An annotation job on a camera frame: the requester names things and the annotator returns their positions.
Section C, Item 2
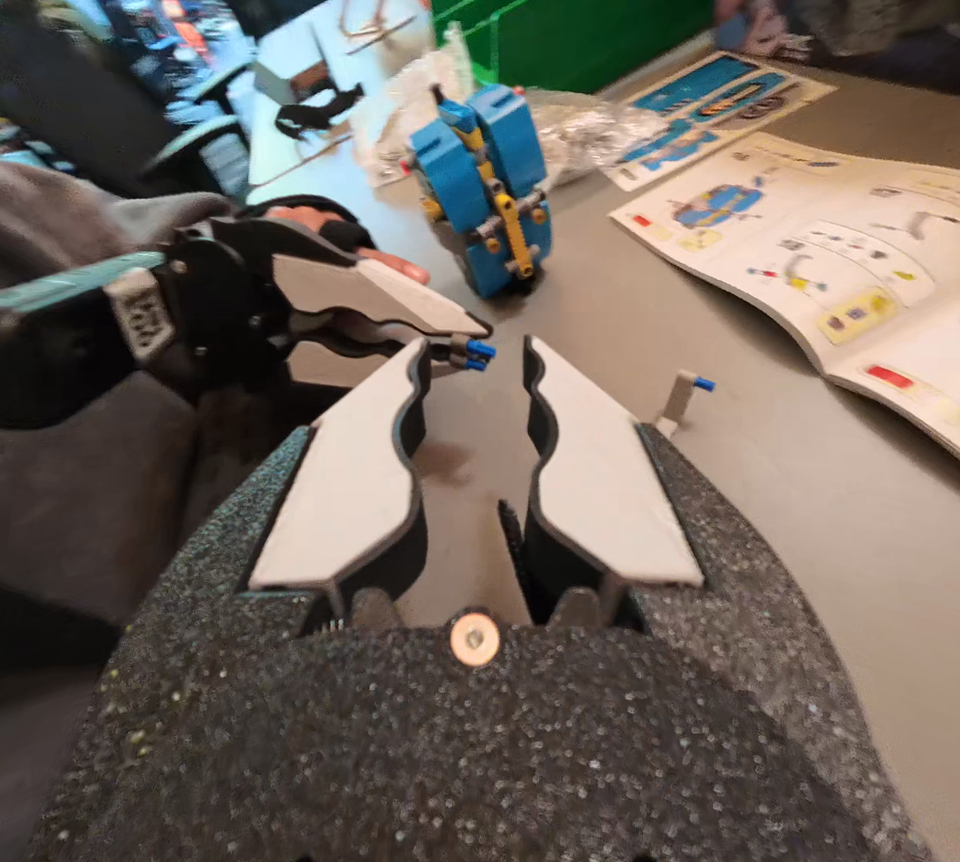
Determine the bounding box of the blue toy robot model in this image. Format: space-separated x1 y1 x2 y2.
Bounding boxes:
407 84 555 300

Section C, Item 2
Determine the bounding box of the grey desk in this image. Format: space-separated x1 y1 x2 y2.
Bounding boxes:
247 63 960 855

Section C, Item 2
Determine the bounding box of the grey connector brick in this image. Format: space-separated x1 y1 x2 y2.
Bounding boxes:
448 335 498 374

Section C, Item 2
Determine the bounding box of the grey angled beam brick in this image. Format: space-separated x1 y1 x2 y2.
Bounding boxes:
656 369 717 437

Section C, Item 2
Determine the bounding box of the person's left forearm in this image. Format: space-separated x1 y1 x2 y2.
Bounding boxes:
0 160 249 278

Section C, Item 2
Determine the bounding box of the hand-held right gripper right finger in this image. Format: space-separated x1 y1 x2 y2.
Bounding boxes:
523 334 706 588

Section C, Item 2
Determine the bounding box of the blue printed sheet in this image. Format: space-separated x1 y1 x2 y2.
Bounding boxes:
603 50 839 193

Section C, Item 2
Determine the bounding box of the black office chair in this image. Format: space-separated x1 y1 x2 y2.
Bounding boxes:
138 55 255 197

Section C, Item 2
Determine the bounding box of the person's torso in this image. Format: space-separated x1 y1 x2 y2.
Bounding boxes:
0 367 316 660

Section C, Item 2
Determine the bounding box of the clear plastic bag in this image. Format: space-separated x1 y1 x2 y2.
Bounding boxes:
351 22 676 191

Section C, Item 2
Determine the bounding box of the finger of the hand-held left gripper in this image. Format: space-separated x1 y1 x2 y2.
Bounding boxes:
272 253 494 341
285 318 460 389

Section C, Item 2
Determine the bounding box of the instruction booklet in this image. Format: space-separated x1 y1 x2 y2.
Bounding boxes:
609 130 960 458

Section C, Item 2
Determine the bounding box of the person's left hand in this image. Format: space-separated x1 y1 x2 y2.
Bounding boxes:
262 202 431 287

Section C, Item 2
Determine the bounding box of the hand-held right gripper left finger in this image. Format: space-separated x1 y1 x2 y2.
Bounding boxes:
249 339 434 598

